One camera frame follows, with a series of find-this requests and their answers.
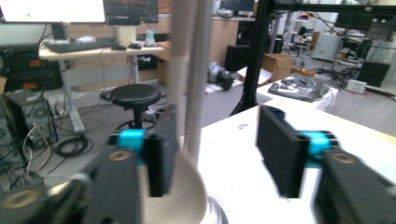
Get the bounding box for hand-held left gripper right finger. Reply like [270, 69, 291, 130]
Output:
[255, 105, 396, 224]

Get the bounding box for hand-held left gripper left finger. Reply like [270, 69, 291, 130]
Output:
[82, 105, 179, 224]

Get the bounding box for wooden spoon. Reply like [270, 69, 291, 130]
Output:
[138, 0, 208, 224]

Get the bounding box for grey device on foam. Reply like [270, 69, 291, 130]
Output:
[268, 77, 331, 104]

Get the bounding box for white foam block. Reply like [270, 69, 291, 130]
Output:
[256, 77, 339, 112]

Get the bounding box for cardboard box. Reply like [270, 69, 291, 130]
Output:
[261, 52, 295, 83]

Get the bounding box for white flat board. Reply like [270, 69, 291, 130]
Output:
[205, 78, 245, 96]

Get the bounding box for black round stool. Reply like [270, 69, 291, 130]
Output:
[109, 83, 163, 130]

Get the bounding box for grey headset device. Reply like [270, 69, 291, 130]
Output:
[207, 61, 235, 91]

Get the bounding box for black computer tower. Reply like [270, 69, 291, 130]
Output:
[2, 89, 59, 151]

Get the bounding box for black cabinet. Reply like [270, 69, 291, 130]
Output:
[224, 44, 252, 74]

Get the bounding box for white machine box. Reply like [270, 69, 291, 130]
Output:
[312, 32, 343, 62]

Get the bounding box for white desk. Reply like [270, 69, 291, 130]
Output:
[38, 45, 165, 134]

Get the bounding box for black equipment case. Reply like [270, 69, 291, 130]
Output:
[0, 44, 65, 93]

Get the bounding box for black keyboard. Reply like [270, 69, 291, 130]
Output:
[44, 36, 119, 54]

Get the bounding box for dark monitor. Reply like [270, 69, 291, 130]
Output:
[104, 0, 160, 26]

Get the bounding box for lit white monitor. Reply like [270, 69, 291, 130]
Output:
[0, 0, 107, 24]

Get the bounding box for coiled black floor cable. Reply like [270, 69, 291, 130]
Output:
[53, 135, 94, 159]

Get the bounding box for black frame strut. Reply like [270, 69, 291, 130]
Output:
[229, 0, 276, 117]

